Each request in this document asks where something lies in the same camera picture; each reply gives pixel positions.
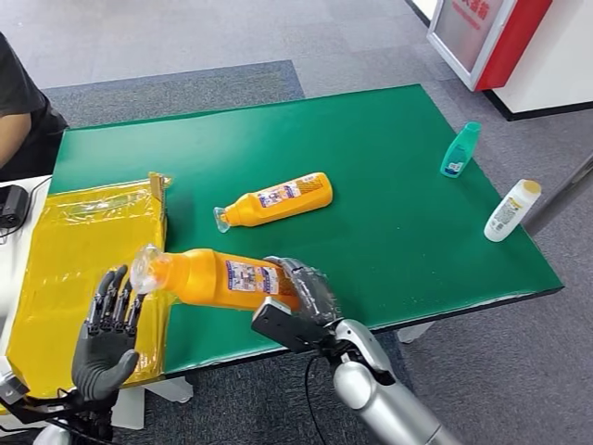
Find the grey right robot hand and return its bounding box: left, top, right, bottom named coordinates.
left=263, top=256, right=344, bottom=328

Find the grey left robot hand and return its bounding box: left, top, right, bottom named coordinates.
left=72, top=265, right=148, bottom=404

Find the orange bottle with clear cap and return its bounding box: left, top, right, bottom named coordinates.
left=129, top=243, right=303, bottom=312
left=214, top=172, right=334, bottom=235

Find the teal bottle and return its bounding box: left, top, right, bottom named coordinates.
left=439, top=121, right=483, bottom=180

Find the white bottle with yellow cap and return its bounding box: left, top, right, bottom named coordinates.
left=483, top=178, right=542, bottom=244

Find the white table foot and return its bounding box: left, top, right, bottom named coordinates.
left=397, top=321, right=437, bottom=345
left=110, top=375, right=195, bottom=432

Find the green table mat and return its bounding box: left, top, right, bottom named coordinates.
left=48, top=83, right=564, bottom=375

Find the yellow taped cardboard box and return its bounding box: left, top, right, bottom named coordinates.
left=6, top=172, right=174, bottom=400

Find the black device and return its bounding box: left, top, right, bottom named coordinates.
left=0, top=183, right=31, bottom=230

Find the person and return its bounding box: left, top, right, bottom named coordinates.
left=0, top=32, right=70, bottom=184

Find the grey metal pole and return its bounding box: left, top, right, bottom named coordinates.
left=522, top=151, right=593, bottom=239

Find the red and white display cabinet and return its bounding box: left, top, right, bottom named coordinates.
left=426, top=0, right=555, bottom=94

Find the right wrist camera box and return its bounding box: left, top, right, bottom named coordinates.
left=250, top=296, right=328, bottom=356

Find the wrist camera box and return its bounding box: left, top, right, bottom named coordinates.
left=0, top=356, right=30, bottom=408
left=250, top=296, right=328, bottom=356

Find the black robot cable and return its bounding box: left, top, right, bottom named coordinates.
left=303, top=354, right=328, bottom=445

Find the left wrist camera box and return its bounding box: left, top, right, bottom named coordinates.
left=0, top=356, right=30, bottom=408

